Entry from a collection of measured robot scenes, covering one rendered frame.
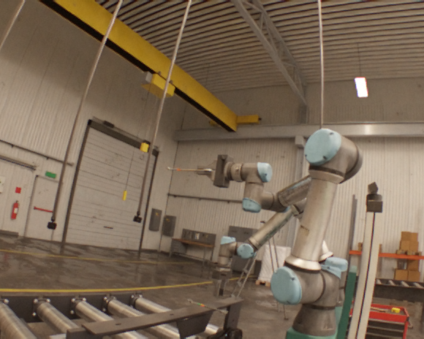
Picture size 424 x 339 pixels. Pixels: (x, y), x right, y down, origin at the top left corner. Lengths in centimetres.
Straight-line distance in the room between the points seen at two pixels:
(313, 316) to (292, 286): 19
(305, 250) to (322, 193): 17
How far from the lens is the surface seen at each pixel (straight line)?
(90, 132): 1170
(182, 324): 159
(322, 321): 100
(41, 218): 1085
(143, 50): 901
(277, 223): 143
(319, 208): 85
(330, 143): 84
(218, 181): 121
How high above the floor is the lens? 161
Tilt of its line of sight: 13 degrees up
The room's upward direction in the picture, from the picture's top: 10 degrees clockwise
